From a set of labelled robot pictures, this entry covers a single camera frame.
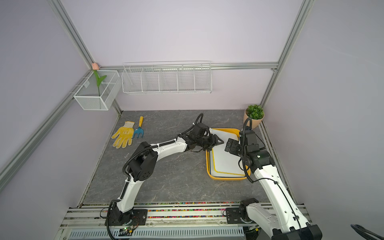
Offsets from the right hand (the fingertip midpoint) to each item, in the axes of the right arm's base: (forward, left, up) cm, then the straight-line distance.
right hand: (234, 143), depth 78 cm
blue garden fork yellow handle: (+25, +62, -20) cm, 70 cm away
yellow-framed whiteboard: (-5, +4, -12) cm, 14 cm away
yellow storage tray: (-13, +4, -16) cm, 21 cm away
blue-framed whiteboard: (-10, +10, -15) cm, 21 cm away
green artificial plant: (+30, -20, -6) cm, 36 cm away
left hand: (+4, +5, -8) cm, 10 cm away
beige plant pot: (+29, -14, -11) cm, 34 cm away
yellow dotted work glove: (+22, +73, -22) cm, 79 cm away
